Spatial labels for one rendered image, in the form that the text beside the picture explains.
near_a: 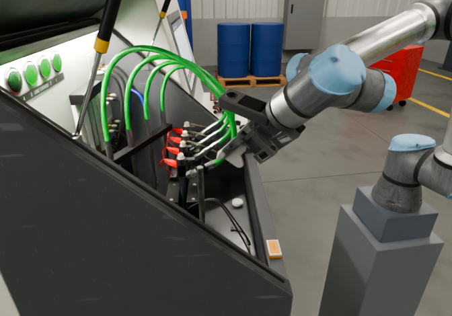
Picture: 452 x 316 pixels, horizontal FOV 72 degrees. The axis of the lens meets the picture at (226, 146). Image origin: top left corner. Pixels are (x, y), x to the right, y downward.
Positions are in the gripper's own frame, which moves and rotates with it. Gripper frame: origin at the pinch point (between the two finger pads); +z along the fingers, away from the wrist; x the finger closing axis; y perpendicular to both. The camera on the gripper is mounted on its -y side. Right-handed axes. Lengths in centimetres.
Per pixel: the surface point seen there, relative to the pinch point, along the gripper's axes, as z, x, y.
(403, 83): 124, 402, 122
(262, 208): 17.3, 7.6, 21.9
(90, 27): 17, 7, -50
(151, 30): 22, 29, -45
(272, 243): 8.0, -4.4, 25.9
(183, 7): 309, 393, -206
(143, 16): 20, 29, -49
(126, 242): 3.7, -29.8, -0.5
